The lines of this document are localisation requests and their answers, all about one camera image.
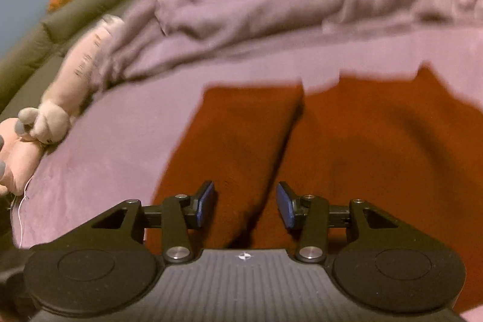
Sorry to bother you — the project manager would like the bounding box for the pink plush toy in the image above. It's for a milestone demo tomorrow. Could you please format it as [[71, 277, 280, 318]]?
[[18, 14, 127, 145], [0, 117, 43, 196]]

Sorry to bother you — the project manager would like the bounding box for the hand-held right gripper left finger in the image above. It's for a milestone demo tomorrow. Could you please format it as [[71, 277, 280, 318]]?
[[45, 181, 216, 264]]

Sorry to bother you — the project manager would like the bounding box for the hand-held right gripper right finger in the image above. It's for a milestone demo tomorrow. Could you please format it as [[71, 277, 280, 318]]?
[[276, 182, 438, 264]]

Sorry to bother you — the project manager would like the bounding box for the olive green sofa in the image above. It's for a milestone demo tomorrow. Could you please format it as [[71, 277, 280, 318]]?
[[0, 0, 159, 119]]

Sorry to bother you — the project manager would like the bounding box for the thin white cord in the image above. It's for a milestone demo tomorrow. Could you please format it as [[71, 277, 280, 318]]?
[[11, 175, 35, 249]]

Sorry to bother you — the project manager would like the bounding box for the rust brown button cardigan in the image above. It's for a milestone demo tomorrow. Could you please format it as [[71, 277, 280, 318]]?
[[151, 62, 483, 317]]

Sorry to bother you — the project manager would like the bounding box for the purple fleece bed blanket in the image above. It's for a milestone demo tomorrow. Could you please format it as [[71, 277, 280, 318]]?
[[9, 26, 483, 322]]

